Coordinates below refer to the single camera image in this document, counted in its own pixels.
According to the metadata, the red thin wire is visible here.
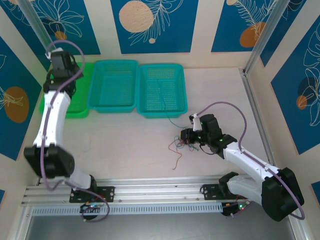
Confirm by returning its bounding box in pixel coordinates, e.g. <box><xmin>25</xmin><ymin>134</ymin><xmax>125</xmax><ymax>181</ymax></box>
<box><xmin>167</xmin><ymin>139</ymin><xmax>193</xmax><ymax>171</ymax></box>
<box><xmin>174</xmin><ymin>139</ymin><xmax>198</xmax><ymax>153</ymax></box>

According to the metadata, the blue thin wire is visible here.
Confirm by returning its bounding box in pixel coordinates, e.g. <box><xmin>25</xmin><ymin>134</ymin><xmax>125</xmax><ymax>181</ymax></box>
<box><xmin>173</xmin><ymin>134</ymin><xmax>191</xmax><ymax>151</ymax></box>

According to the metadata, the green plastic basket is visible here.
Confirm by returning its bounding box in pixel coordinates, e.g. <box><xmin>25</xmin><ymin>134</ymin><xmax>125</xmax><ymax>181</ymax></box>
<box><xmin>39</xmin><ymin>61</ymin><xmax>95</xmax><ymax>119</ymax></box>

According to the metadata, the teal plastic basket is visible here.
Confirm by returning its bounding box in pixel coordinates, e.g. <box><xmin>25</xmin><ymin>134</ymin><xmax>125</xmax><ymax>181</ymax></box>
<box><xmin>136</xmin><ymin>63</ymin><xmax>189</xmax><ymax>119</ymax></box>
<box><xmin>87</xmin><ymin>59</ymin><xmax>140</xmax><ymax>114</ymax></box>

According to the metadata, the small circuit board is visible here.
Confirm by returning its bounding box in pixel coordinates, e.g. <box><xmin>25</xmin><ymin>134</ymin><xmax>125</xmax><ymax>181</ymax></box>
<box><xmin>222</xmin><ymin>201</ymin><xmax>248</xmax><ymax>217</ymax></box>
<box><xmin>79</xmin><ymin>202</ymin><xmax>103</xmax><ymax>214</ymax></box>

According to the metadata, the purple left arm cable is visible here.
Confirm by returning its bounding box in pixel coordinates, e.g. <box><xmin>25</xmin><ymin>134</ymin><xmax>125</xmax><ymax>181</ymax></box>
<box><xmin>39</xmin><ymin>39</ymin><xmax>111</xmax><ymax>223</ymax></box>

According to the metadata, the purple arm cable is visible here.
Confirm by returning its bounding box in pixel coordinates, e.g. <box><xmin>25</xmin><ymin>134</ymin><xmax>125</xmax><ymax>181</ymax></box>
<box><xmin>39</xmin><ymin>39</ymin><xmax>111</xmax><ymax>223</ymax></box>
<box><xmin>197</xmin><ymin>101</ymin><xmax>306</xmax><ymax>221</ymax></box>

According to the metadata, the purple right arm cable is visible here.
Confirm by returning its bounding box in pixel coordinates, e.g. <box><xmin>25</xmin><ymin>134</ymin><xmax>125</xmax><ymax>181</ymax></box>
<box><xmin>197</xmin><ymin>101</ymin><xmax>306</xmax><ymax>221</ymax></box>

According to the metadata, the aluminium corner post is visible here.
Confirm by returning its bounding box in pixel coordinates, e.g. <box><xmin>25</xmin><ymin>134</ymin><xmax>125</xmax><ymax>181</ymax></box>
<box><xmin>18</xmin><ymin>0</ymin><xmax>55</xmax><ymax>63</ymax></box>
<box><xmin>244</xmin><ymin>0</ymin><xmax>288</xmax><ymax>76</ymax></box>

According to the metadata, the aluminium table side rail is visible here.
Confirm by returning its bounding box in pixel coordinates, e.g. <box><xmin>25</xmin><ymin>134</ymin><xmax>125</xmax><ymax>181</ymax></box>
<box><xmin>239</xmin><ymin>67</ymin><xmax>278</xmax><ymax>176</ymax></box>

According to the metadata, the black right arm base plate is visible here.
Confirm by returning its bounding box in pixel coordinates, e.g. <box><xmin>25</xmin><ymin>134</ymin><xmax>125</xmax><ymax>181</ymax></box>
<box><xmin>201</xmin><ymin>183</ymin><xmax>241</xmax><ymax>201</ymax></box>

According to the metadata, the aluminium rail frame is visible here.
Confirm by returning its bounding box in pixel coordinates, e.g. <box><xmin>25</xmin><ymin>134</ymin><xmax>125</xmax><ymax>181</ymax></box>
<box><xmin>21</xmin><ymin>174</ymin><xmax>253</xmax><ymax>208</ymax></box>

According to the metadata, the white slotted cable duct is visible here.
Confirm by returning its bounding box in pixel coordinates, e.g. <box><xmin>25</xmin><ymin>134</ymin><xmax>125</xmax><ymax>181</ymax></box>
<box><xmin>32</xmin><ymin>202</ymin><xmax>223</xmax><ymax>216</ymax></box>

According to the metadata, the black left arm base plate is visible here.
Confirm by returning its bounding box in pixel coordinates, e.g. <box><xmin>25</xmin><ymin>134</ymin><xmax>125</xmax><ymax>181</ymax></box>
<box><xmin>69</xmin><ymin>186</ymin><xmax>116</xmax><ymax>203</ymax></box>

